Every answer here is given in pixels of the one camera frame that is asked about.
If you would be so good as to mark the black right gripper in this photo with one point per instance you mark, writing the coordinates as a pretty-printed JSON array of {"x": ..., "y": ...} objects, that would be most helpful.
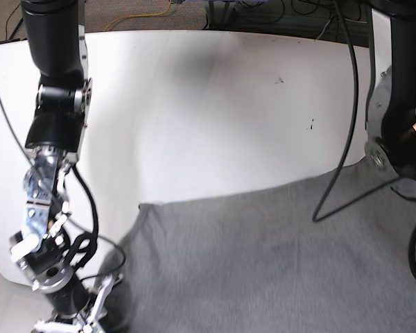
[{"x": 68, "y": 295}]

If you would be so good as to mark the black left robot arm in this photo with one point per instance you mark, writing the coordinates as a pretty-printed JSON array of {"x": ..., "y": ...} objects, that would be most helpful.
[{"x": 390, "y": 117}]

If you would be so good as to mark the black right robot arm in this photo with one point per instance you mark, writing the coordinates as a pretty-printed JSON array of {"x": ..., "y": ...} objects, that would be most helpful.
[{"x": 42, "y": 248}]

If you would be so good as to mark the grey t-shirt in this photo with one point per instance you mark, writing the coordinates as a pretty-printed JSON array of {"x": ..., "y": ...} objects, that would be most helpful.
[{"x": 255, "y": 262}]

